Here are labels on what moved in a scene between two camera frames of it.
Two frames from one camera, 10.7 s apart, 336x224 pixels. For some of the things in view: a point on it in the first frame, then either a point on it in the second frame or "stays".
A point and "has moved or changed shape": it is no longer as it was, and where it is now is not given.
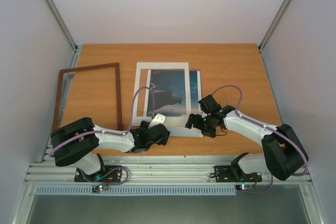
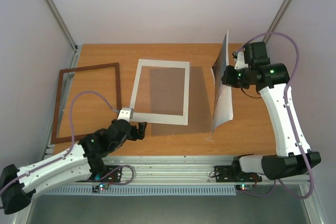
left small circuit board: [96, 189] stays
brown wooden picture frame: [59, 87] stays
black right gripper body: [196, 121] → [227, 76]
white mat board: [170, 121] has moved or changed shape
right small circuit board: [244, 187] stays
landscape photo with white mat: [169, 86] → [221, 94]
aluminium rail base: [156, 170] stays
